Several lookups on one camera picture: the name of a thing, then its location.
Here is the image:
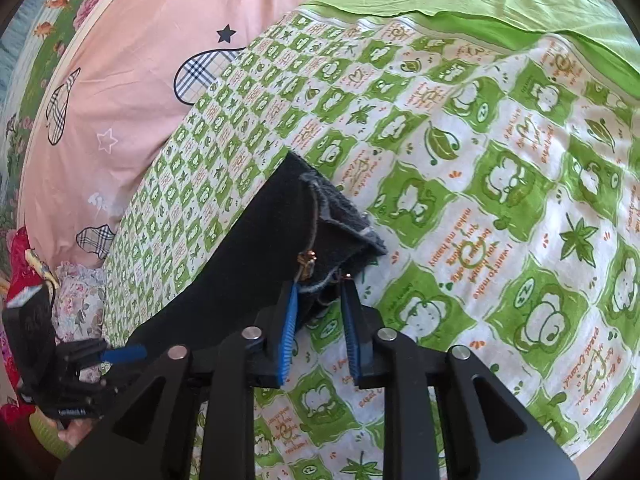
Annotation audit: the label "plain green bedsheet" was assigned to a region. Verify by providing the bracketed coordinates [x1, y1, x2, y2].
[306, 0, 639, 100]

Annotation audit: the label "yellow patterned cloth strip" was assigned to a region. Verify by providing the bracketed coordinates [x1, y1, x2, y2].
[25, 249, 60, 290]

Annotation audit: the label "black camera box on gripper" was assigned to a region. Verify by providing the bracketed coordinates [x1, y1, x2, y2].
[2, 285, 55, 391]

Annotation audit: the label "pink quilt with plaid hearts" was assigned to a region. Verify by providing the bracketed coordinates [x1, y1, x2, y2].
[17, 0, 305, 266]

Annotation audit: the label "green white checkered bedsheet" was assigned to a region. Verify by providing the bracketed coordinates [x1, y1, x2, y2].
[104, 8, 639, 456]

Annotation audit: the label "red garment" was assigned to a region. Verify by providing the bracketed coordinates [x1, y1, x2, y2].
[1, 228, 55, 427]

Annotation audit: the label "dark navy fleece pants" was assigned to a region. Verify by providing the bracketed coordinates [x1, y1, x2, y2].
[127, 153, 386, 359]

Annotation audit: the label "floral ruffled pillow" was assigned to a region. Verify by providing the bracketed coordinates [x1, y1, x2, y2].
[52, 261, 109, 386]

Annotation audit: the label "left hand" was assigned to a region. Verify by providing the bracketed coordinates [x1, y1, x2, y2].
[58, 418, 96, 448]

